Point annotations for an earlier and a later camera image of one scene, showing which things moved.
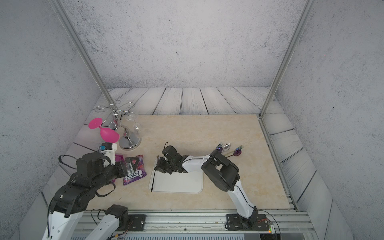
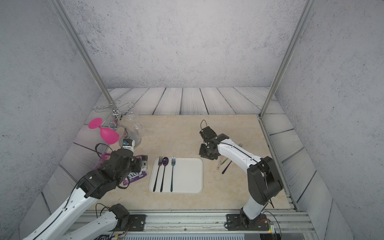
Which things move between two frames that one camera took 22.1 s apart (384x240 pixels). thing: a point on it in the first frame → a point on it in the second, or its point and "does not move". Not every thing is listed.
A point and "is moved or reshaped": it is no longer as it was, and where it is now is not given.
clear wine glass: x=137 y=129 does not move
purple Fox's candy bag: x=139 y=173 does not move
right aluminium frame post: x=307 y=9 does not move
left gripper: x=124 y=172 → x=137 y=161
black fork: x=153 y=179 is moved or reshaped
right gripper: x=159 y=167 → x=202 y=154
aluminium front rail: x=211 y=225 does not move
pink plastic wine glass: x=108 y=135 does not move
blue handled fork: x=220 y=145 is moved or reshaped
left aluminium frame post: x=61 y=11 does not move
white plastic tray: x=177 y=182 does not move
